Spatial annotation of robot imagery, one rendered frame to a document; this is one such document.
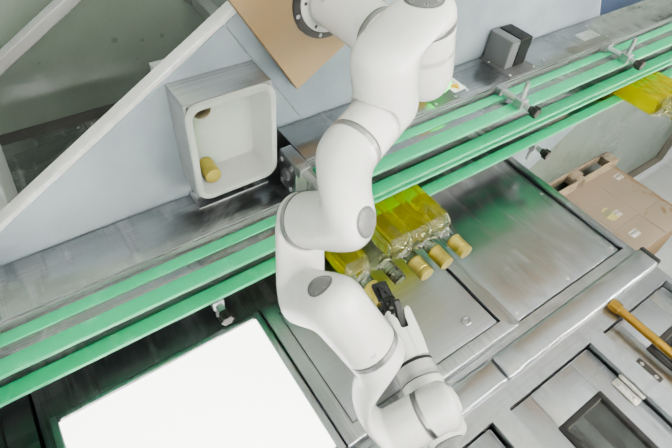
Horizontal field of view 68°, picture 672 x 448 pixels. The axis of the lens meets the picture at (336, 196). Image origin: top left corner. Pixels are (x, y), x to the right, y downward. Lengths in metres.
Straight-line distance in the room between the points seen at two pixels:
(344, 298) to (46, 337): 0.55
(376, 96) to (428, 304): 0.63
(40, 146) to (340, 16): 1.06
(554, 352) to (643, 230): 4.05
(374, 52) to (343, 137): 0.12
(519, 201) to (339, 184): 0.99
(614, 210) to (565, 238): 3.80
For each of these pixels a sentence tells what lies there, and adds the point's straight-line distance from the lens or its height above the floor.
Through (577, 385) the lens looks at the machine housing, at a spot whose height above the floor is 1.48.
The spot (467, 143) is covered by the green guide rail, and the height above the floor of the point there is 0.94.
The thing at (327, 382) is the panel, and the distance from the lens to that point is 1.07.
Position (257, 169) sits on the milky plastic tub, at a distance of 1.06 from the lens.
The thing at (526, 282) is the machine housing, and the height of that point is 1.24.
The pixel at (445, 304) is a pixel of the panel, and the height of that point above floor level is 1.19.
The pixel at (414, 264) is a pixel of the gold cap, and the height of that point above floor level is 1.13.
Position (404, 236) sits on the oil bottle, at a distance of 1.09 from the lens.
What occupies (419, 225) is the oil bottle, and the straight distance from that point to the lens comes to 1.12.
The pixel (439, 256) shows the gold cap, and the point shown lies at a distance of 1.10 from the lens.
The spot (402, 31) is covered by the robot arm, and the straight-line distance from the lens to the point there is 0.70.
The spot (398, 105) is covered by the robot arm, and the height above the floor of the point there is 1.12.
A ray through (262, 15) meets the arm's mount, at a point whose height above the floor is 0.77.
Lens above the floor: 1.53
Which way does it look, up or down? 33 degrees down
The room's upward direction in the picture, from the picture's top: 137 degrees clockwise
